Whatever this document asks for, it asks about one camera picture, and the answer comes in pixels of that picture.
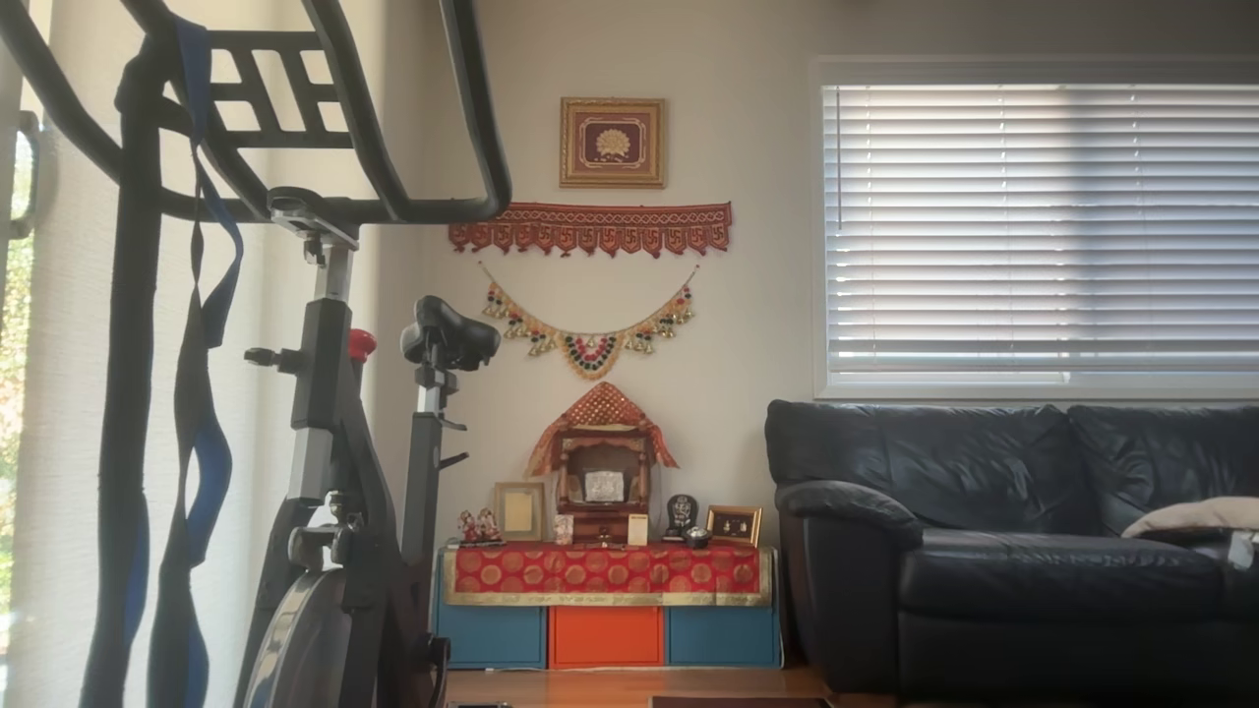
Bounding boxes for beaded gold garland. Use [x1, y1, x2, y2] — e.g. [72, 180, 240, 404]
[479, 262, 701, 382]

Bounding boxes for wooden shrine red canopy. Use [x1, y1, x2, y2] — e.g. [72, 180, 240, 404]
[526, 382, 680, 545]

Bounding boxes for red gold patterned cloth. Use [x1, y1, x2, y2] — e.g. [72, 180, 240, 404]
[441, 544, 775, 607]

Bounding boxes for small colourful figurines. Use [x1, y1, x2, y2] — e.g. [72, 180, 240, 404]
[457, 508, 504, 546]

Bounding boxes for orange storage cube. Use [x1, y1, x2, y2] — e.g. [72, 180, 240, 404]
[548, 606, 666, 670]

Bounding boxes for blue storage cube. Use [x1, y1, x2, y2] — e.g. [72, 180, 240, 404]
[666, 604, 783, 669]
[433, 551, 548, 671]

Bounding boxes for black exercise bike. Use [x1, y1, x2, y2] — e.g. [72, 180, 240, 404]
[0, 0, 514, 708]

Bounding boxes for black leather sofa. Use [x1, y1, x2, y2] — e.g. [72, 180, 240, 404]
[765, 398, 1259, 704]

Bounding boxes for white window blinds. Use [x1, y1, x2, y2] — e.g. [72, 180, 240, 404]
[822, 84, 1259, 386]

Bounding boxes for white curtain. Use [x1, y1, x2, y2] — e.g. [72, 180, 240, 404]
[0, 0, 434, 708]

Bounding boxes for beige cushion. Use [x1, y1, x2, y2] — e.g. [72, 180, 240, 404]
[1121, 497, 1259, 540]

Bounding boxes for red embroidered wall hanging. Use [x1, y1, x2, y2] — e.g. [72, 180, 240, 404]
[449, 202, 734, 260]

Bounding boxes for pale picture frame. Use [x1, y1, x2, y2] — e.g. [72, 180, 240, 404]
[494, 481, 548, 543]

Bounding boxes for small gold picture frame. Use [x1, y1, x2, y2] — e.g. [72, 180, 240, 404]
[706, 505, 763, 548]

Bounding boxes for gold framed wall picture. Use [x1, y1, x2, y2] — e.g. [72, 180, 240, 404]
[559, 96, 668, 190]

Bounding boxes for blue black hanging strap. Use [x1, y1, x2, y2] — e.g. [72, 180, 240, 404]
[148, 15, 247, 708]

